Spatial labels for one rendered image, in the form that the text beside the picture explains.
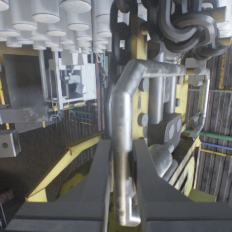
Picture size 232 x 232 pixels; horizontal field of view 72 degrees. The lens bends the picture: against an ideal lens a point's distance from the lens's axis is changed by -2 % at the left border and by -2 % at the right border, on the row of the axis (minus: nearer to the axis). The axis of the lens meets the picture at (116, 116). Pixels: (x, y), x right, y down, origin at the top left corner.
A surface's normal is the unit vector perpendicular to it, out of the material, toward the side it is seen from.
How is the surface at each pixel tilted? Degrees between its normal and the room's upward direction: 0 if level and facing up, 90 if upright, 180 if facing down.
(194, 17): 86
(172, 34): 69
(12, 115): 90
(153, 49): 90
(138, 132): 90
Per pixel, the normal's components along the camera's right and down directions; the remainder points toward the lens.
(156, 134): -0.59, 0.14
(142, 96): 0.80, 0.14
